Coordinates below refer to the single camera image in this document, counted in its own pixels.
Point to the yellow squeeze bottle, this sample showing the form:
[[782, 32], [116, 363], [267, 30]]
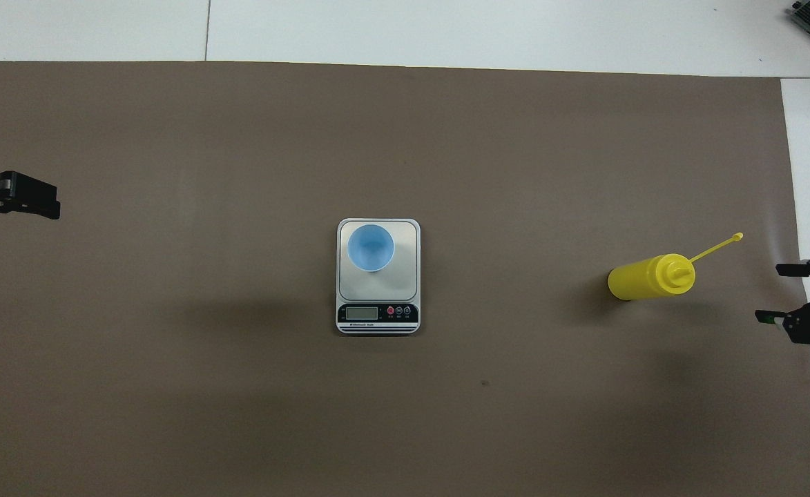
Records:
[[643, 279]]

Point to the light blue plastic cup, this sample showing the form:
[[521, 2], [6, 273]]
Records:
[[370, 248]]

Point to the silver digital kitchen scale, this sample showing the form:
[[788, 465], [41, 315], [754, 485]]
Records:
[[378, 293]]

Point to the brown table mat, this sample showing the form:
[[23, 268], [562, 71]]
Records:
[[170, 386]]

